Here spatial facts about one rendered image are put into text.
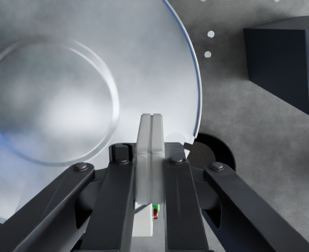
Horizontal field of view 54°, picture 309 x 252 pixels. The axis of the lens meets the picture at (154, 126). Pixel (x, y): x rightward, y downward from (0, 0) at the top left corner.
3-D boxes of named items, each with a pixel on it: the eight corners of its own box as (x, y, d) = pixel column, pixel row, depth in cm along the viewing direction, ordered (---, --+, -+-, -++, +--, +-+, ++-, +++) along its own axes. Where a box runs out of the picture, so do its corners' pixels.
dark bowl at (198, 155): (233, 124, 112) (238, 131, 105) (229, 196, 121) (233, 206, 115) (152, 126, 113) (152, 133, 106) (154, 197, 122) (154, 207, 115)
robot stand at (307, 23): (297, 16, 100) (401, 8, 57) (300, 70, 106) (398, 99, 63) (242, 28, 101) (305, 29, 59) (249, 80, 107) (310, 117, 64)
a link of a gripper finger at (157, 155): (149, 152, 15) (164, 152, 15) (151, 112, 21) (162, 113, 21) (149, 205, 16) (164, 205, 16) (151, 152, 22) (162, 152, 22)
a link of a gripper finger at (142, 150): (149, 205, 16) (135, 205, 16) (151, 152, 22) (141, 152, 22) (149, 152, 15) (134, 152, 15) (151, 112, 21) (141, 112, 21)
